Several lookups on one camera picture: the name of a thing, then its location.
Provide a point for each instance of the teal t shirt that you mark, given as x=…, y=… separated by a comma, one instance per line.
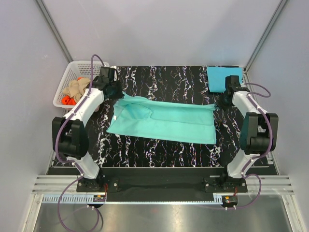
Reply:
x=140, y=117

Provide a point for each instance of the aluminium rail frame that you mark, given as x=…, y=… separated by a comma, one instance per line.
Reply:
x=63, y=188

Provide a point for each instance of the orange connector board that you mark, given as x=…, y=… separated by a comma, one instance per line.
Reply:
x=230, y=199
x=99, y=198

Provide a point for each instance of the orange t shirt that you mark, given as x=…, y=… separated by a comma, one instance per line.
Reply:
x=67, y=100

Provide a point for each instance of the beige t shirt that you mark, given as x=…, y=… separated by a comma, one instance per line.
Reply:
x=76, y=88

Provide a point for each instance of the left orange connector board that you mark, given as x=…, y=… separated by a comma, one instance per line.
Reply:
x=99, y=198

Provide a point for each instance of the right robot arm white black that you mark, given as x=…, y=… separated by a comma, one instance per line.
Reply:
x=258, y=134

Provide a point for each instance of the right orange connector board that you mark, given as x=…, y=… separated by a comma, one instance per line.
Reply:
x=230, y=199

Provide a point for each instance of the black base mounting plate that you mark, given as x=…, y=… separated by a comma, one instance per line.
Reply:
x=186, y=184

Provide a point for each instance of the folded blue t shirt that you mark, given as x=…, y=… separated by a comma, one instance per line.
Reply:
x=217, y=75

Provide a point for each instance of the white plastic laundry basket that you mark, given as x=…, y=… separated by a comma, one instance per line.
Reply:
x=75, y=70

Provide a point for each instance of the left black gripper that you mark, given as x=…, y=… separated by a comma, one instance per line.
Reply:
x=119, y=93

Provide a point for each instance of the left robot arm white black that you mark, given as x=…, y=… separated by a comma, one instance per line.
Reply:
x=70, y=139

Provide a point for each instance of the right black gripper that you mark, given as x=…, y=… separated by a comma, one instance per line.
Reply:
x=219, y=104

